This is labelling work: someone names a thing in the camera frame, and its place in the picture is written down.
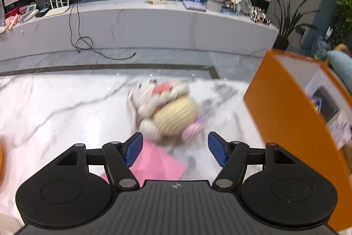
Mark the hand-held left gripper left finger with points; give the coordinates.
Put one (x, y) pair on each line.
(133, 148)

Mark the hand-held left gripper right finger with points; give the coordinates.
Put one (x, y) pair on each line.
(217, 147)

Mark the crocheted rabbit doll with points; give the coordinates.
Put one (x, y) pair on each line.
(170, 116)

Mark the orange storage box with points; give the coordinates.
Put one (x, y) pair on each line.
(288, 125)

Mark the pink notebook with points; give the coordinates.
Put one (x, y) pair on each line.
(156, 166)

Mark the potted plant with long leaves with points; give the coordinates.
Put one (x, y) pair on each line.
(282, 43)

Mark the white printed packet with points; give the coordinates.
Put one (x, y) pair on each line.
(341, 129)

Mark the cow pattern figurines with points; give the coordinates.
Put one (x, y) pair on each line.
(260, 16)

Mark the silver laptop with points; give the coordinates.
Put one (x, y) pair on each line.
(194, 6)

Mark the glass plate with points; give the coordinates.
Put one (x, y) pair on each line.
(246, 5)

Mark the grey knitted pot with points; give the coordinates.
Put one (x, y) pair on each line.
(216, 1)

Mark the teal cushion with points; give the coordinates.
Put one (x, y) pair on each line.
(341, 61)

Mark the white router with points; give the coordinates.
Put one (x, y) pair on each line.
(56, 12)

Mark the white desk phone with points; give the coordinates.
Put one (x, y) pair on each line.
(29, 13)

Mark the pink toy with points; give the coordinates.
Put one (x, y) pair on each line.
(12, 20)

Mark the green leafy plant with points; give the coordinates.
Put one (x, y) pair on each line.
(343, 12)

